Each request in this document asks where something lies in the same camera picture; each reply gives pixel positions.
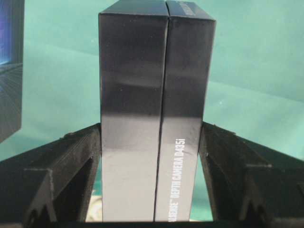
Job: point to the green table cloth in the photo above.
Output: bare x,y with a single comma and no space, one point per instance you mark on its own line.
255,86

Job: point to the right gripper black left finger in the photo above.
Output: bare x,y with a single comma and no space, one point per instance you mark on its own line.
52,183

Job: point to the black camera box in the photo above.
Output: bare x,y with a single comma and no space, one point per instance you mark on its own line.
155,57
11,66

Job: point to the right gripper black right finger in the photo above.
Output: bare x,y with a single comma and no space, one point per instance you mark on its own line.
250,184

